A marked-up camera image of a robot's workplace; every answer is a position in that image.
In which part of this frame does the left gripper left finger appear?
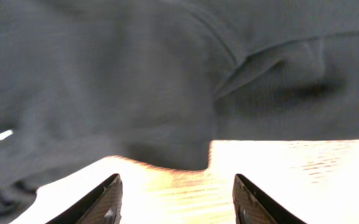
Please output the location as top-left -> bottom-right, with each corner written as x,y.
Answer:
47,174 -> 123,224

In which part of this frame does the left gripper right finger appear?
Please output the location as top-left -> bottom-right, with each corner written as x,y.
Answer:
232,174 -> 306,224

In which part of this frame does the black polo shirt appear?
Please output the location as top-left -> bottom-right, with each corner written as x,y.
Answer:
0,0 -> 359,223

